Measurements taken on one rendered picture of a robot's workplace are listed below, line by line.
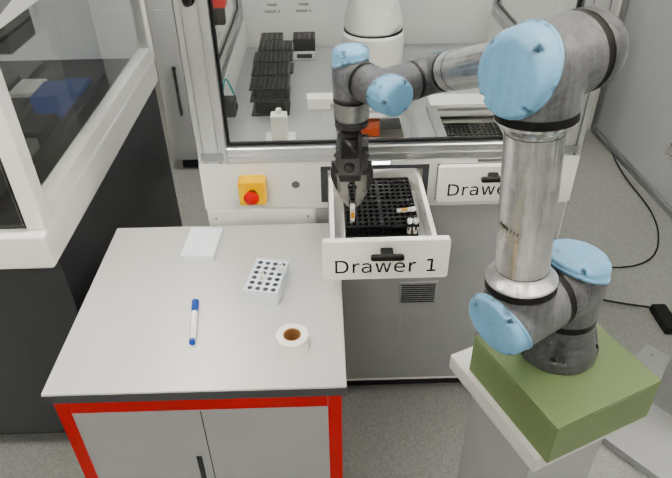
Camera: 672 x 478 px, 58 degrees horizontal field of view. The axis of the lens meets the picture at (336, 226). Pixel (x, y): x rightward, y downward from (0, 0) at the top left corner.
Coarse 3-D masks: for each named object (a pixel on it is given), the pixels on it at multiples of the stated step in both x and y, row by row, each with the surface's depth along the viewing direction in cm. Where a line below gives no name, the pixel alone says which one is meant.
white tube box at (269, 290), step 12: (264, 264) 150; (276, 264) 151; (288, 264) 150; (252, 276) 147; (264, 276) 146; (276, 276) 146; (288, 276) 151; (252, 288) 143; (264, 288) 143; (276, 288) 143; (252, 300) 144; (264, 300) 143; (276, 300) 142
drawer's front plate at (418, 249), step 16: (336, 240) 136; (352, 240) 136; (368, 240) 136; (384, 240) 136; (400, 240) 135; (416, 240) 136; (432, 240) 136; (448, 240) 136; (336, 256) 137; (352, 256) 138; (368, 256) 138; (416, 256) 138; (432, 256) 138; (448, 256) 138; (352, 272) 140; (368, 272) 140; (384, 272) 141; (400, 272) 141; (416, 272) 141; (432, 272) 141
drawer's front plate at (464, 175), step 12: (444, 168) 162; (456, 168) 162; (468, 168) 162; (480, 168) 162; (492, 168) 162; (444, 180) 164; (456, 180) 164; (468, 180) 164; (480, 180) 164; (444, 192) 166; (468, 192) 166; (480, 192) 166; (492, 192) 166
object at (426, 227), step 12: (384, 180) 167; (420, 180) 163; (336, 192) 169; (420, 192) 159; (336, 204) 164; (420, 204) 159; (336, 216) 160; (420, 216) 159; (336, 228) 155; (420, 228) 155; (432, 228) 145
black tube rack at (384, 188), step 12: (372, 180) 163; (396, 180) 162; (408, 180) 162; (372, 192) 157; (384, 192) 157; (396, 192) 157; (408, 192) 157; (360, 204) 153; (372, 204) 152; (384, 204) 152; (396, 204) 152; (408, 204) 152; (348, 216) 149; (360, 216) 153; (372, 216) 153; (384, 216) 154; (396, 216) 148; (408, 216) 148; (360, 228) 149; (372, 228) 149; (384, 228) 149; (396, 228) 150
